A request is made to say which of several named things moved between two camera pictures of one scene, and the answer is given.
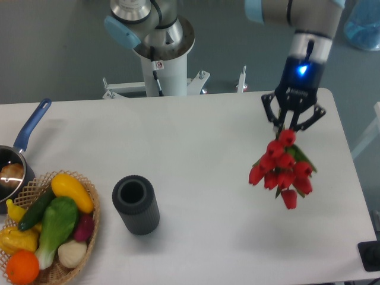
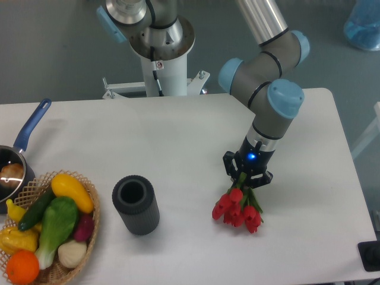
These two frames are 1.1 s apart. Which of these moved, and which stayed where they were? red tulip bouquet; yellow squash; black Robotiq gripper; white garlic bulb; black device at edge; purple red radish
Moved: black Robotiq gripper; red tulip bouquet
Stayed: black device at edge; purple red radish; yellow squash; white garlic bulb
